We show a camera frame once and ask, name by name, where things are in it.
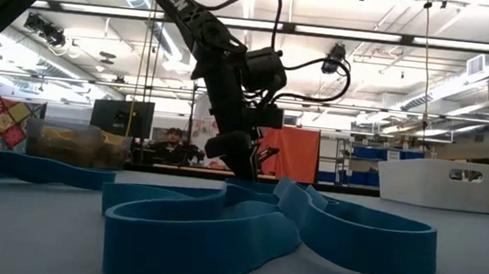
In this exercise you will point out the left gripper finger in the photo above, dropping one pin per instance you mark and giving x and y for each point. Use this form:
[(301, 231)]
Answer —
[(225, 146), (243, 168)]

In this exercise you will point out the tan rubber band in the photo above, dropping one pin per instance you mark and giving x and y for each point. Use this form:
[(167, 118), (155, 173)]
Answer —
[(89, 158), (111, 140), (64, 137)]

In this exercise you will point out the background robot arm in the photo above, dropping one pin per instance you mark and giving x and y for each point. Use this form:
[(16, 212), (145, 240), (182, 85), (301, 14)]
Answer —
[(270, 154)]

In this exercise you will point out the white floral banner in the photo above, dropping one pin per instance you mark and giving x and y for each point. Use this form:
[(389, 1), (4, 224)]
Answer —
[(202, 128)]

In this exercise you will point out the person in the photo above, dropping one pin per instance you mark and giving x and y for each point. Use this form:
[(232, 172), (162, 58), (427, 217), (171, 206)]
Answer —
[(173, 148)]

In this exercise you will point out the orange cloth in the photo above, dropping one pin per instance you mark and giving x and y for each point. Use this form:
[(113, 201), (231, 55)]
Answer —
[(297, 153)]

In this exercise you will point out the black monitor screen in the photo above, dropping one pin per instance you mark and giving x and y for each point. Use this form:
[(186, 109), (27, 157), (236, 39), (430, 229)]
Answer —
[(116, 118)]

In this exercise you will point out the blue storage bins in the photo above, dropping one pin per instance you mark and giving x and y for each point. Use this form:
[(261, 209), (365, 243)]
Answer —
[(357, 178), (369, 152)]

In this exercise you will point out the black overhead light bar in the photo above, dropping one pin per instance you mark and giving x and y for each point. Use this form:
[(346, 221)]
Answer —
[(349, 34)]

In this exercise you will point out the grey plastic basket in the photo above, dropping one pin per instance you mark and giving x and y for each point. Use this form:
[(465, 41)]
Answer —
[(76, 152)]

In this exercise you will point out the white plastic basket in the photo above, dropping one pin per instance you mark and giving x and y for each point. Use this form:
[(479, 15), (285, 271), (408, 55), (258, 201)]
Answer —
[(424, 186)]

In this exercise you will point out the blue table mat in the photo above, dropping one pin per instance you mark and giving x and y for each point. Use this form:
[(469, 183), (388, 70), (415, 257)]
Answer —
[(38, 225)]

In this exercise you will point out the colourful patchwork quilt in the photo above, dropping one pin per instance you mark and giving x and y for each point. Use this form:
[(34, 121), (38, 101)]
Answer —
[(14, 126)]

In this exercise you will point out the white ceiling air vent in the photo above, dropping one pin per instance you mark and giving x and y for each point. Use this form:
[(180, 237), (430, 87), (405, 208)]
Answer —
[(475, 65)]

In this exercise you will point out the black tubular stand frame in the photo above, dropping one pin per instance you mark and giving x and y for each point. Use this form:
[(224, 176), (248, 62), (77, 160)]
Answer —
[(191, 118)]

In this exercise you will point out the thin black horizontal rail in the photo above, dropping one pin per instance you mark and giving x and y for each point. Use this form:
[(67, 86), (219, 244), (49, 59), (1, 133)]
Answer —
[(364, 108)]

